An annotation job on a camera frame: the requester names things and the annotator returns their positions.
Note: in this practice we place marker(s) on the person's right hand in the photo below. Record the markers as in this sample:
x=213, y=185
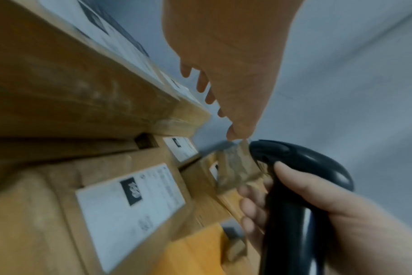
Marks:
x=362, y=236

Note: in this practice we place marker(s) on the person's left hand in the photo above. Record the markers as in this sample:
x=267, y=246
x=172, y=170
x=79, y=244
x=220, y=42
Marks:
x=233, y=53

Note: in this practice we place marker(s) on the black barcode scanner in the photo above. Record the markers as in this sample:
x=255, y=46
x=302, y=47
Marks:
x=311, y=166

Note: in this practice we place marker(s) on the yellow taped labelled cardboard box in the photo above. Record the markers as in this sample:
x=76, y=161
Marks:
x=182, y=147

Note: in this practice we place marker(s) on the taped parcel labelled 150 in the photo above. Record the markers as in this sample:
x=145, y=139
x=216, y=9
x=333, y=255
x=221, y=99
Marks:
x=73, y=88

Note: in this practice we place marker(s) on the grey curtain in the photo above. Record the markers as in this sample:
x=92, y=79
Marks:
x=362, y=80

